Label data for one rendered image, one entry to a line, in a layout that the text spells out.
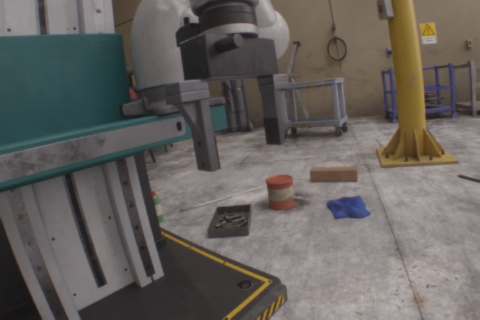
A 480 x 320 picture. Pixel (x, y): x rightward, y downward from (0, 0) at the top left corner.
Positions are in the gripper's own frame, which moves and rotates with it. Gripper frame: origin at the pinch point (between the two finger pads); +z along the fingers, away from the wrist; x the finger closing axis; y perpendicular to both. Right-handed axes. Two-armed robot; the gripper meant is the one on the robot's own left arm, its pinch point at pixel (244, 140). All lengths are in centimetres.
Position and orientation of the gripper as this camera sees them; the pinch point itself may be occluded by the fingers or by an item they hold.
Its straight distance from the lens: 36.0
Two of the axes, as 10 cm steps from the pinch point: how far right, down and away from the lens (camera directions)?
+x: 6.8, -2.0, 7.1
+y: 7.2, 0.0, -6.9
